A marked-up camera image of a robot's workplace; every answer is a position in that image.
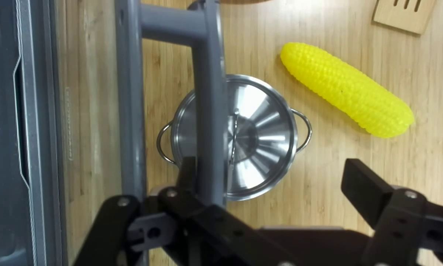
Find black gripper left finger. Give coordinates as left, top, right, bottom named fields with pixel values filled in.
left=72, top=155, right=301, bottom=266

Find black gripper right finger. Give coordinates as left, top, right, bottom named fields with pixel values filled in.
left=340, top=156, right=443, bottom=266

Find glass oven door with handle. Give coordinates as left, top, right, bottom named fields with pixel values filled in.
left=53, top=0, right=229, bottom=266

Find wooden slotted spatula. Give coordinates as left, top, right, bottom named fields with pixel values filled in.
left=372, top=0, right=439, bottom=35

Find small steel pot with lid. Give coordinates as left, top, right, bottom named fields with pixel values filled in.
left=155, top=72, right=313, bottom=202

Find yellow toy corn cob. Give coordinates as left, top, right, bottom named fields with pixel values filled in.
left=279, top=41, right=416, bottom=140

